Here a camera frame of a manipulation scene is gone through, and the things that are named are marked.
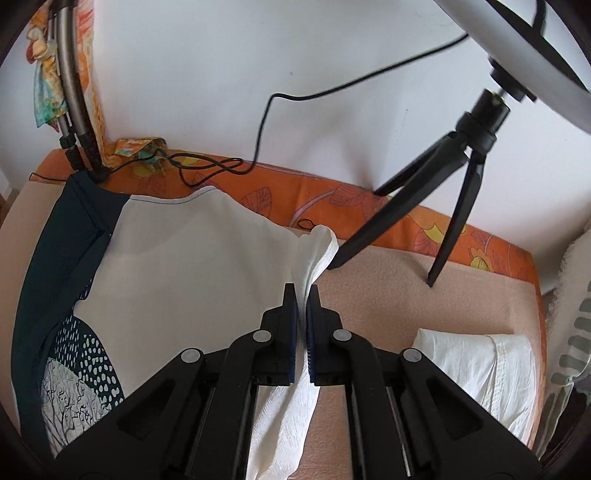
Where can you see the orange floral bed sheet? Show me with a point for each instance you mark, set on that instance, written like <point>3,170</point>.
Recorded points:
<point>415,221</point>

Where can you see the white navy printed shirt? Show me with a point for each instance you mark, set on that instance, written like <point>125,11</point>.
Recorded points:
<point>184,277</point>

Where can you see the folded white shirt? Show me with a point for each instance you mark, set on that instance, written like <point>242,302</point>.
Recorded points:
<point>480,374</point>

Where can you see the colourful floral cloth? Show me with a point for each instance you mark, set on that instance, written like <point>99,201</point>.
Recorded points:
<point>46,83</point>

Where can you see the grey metal stand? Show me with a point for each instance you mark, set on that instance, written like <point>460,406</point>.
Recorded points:
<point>71,92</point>

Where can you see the white crinkled garment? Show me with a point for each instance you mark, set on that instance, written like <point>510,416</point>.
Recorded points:
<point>310,263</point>

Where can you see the white green patterned cloth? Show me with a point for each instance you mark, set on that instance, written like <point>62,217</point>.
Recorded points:
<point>565,332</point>

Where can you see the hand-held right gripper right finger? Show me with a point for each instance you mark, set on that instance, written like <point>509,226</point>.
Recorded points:
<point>313,323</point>

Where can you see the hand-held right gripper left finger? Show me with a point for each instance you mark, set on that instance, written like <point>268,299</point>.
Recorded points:
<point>291,323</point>

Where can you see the black tripod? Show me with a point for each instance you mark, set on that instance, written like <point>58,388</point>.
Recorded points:
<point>455,152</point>

